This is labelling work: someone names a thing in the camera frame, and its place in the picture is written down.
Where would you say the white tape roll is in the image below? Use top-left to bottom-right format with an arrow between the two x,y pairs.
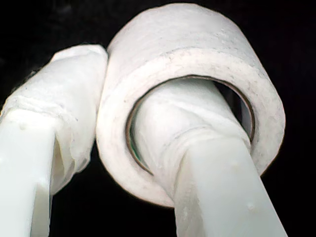
95,2 -> 287,208

